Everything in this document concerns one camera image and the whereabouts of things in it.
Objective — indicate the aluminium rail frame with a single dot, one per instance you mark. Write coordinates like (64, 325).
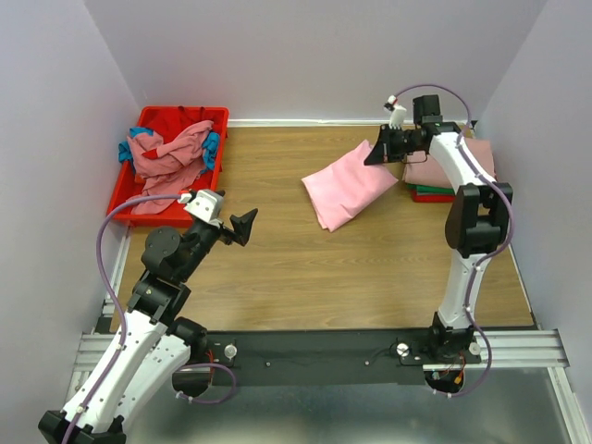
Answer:
(388, 268)

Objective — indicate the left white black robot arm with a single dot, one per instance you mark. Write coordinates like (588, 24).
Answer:
(152, 341)

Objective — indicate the crumpled dusty pink shirt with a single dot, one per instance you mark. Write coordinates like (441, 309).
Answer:
(167, 168)

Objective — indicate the blue crumpled shirt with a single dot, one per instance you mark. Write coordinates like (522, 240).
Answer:
(210, 147)

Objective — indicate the light pink t shirt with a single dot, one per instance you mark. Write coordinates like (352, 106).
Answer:
(343, 189)

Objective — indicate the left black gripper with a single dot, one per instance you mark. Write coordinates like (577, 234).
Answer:
(241, 225)

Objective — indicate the folded red shirt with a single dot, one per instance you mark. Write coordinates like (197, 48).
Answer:
(421, 198)

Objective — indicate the folded dusty pink shirt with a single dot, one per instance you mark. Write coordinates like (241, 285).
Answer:
(423, 169)

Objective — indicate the folded green shirt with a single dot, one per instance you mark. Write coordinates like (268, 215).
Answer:
(428, 190)

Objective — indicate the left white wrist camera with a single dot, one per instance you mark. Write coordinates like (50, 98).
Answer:
(203, 205)

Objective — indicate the red shirt in bin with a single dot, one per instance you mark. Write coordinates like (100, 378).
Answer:
(170, 121)

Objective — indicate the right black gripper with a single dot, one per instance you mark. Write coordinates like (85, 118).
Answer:
(376, 154)

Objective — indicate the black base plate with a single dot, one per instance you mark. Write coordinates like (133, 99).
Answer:
(319, 358)

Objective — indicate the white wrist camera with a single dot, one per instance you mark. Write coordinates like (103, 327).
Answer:
(397, 113)
(203, 205)

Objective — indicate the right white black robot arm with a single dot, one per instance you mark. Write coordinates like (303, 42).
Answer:
(478, 226)

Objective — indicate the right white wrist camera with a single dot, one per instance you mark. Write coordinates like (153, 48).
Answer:
(397, 113)

